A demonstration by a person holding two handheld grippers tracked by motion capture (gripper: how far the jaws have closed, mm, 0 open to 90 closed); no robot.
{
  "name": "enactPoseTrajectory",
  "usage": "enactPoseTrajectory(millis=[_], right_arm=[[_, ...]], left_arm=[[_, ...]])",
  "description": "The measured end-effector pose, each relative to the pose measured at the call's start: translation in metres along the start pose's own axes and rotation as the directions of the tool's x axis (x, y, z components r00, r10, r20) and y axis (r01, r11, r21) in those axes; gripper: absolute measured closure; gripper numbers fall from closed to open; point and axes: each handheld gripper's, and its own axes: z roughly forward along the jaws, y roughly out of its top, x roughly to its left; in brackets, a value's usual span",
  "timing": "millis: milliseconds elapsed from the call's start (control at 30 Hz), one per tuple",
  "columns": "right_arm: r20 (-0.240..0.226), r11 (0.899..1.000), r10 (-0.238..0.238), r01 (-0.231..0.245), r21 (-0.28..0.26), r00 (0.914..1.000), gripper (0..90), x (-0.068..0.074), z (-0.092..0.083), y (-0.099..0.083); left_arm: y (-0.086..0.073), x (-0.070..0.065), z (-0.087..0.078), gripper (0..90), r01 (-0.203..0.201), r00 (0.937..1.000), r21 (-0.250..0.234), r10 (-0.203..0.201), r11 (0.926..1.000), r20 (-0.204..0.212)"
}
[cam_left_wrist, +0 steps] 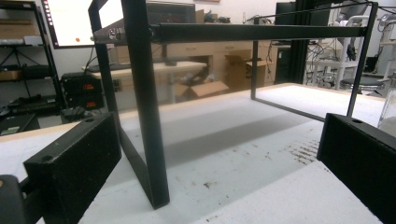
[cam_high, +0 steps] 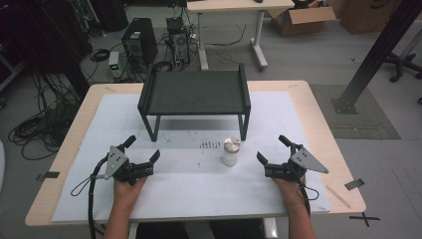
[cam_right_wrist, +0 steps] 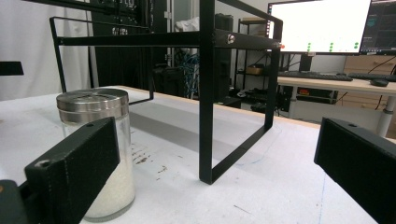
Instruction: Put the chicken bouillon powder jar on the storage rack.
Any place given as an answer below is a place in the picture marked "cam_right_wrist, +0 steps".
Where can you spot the black metal shelf rack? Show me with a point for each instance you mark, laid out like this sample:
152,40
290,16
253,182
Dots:
206,93

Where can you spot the light wooden desk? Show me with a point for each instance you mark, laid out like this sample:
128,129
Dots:
342,88

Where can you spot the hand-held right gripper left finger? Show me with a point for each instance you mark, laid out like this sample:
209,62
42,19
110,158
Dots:
73,174

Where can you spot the white computer monitor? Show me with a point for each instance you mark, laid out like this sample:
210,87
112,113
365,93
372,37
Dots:
320,25

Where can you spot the black keyboard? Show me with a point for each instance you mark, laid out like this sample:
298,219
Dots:
314,75
372,76

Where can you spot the black equipment cabinet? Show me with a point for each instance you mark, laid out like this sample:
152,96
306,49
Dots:
124,59

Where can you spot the black computer mouse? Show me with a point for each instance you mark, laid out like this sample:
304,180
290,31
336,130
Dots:
379,82

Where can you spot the white curtain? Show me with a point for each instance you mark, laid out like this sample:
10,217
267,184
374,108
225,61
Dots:
31,59

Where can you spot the dark computer monitor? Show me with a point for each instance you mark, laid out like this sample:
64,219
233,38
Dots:
379,26

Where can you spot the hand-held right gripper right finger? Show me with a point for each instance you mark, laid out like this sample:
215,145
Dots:
358,161

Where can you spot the glass shaker jar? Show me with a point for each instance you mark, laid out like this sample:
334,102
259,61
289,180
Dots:
93,105

